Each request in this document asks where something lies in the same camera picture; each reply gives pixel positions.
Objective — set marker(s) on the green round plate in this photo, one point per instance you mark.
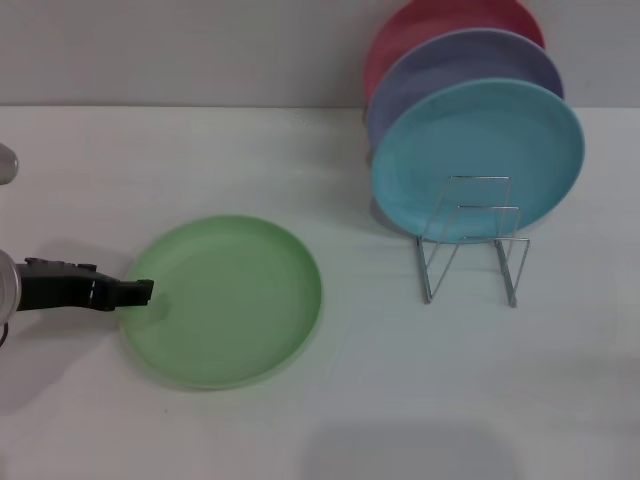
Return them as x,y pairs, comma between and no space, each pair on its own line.
225,305

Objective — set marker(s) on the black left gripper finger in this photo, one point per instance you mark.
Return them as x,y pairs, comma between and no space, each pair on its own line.
125,292

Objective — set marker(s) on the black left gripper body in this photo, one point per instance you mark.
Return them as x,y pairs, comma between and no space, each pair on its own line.
50,290

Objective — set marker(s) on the purple round plate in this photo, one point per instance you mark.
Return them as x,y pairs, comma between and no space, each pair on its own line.
450,65

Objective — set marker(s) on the light blue round plate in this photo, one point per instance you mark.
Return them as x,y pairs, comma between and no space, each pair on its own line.
480,140

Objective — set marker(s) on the red round plate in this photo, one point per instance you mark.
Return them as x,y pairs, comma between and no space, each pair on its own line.
425,25

